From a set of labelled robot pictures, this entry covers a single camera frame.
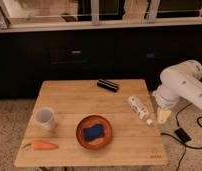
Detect orange carrot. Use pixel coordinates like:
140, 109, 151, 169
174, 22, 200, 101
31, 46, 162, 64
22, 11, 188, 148
24, 140, 58, 150

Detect wooden table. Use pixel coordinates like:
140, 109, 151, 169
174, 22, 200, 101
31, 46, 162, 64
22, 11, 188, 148
15, 79, 168, 167

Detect black rectangular case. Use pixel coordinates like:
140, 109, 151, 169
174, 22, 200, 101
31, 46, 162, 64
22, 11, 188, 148
97, 79, 119, 92

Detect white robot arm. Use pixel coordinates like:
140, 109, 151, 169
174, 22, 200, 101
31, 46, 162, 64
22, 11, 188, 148
152, 60, 202, 124

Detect clear plastic bottle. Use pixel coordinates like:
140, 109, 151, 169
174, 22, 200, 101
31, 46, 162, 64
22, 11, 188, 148
128, 96, 153, 126

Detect dark cabinet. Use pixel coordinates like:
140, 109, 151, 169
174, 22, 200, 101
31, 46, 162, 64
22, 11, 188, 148
0, 25, 202, 99

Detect black cable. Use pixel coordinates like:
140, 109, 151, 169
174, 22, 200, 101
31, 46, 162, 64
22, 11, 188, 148
160, 102, 202, 171

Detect brown round plate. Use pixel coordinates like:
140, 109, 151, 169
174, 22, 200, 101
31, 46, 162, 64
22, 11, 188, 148
76, 115, 113, 150

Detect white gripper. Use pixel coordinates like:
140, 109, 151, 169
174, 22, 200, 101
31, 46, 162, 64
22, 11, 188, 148
152, 85, 178, 124

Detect black power adapter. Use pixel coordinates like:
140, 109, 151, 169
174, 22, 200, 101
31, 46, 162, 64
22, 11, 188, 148
175, 128, 191, 143

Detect blue sponge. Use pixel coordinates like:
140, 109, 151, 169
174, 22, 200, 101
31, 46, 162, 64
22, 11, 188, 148
83, 124, 104, 141

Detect white ceramic cup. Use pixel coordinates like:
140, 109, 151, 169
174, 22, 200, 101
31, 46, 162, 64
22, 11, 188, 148
35, 107, 56, 131

